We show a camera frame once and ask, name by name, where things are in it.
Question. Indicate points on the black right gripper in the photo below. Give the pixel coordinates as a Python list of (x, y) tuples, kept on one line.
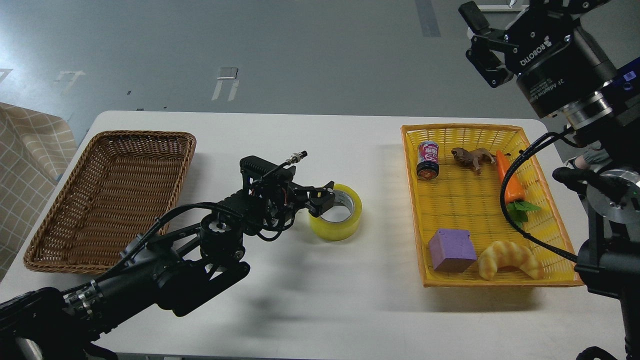
[(556, 61)]

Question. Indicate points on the brown toy lion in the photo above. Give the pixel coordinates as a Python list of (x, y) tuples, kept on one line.
[(473, 159)]

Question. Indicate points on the orange toy carrot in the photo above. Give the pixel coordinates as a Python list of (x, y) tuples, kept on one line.
[(514, 194)]

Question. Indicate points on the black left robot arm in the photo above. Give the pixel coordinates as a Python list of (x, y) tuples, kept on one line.
[(191, 254)]

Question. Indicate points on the yellow tape roll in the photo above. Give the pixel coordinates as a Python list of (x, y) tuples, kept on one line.
[(326, 229)]

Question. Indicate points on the small soda can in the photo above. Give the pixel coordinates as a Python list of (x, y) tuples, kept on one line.
[(427, 167)]

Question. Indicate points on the brown wicker basket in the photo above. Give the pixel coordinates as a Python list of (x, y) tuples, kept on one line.
[(122, 182)]

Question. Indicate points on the yellow plastic basket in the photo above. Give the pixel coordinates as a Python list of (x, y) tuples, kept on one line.
[(458, 198)]

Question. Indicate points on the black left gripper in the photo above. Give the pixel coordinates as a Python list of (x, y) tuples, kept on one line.
[(287, 199)]

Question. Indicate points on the beige checkered cloth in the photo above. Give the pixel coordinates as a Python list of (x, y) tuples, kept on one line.
[(35, 150)]

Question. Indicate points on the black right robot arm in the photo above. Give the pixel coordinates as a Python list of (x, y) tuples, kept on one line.
[(608, 262)]

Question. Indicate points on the purple cube block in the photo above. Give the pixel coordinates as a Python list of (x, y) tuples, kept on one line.
[(451, 250)]

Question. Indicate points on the toy croissant bread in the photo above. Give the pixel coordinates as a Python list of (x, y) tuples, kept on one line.
[(501, 254)]

